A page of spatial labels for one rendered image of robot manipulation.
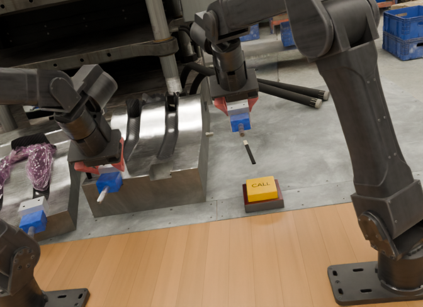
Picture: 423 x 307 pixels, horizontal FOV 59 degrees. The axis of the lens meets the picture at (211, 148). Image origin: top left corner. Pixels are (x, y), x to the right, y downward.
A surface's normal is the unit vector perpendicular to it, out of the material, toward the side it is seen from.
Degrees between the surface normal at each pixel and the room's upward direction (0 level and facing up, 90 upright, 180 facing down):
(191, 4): 90
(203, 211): 0
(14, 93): 89
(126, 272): 0
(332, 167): 0
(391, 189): 70
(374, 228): 90
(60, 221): 90
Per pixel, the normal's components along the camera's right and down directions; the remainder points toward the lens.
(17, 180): -0.04, -0.60
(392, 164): 0.40, -0.01
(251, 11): -0.83, 0.41
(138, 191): -0.02, 0.45
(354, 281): -0.18, -0.88
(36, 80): 0.83, 0.05
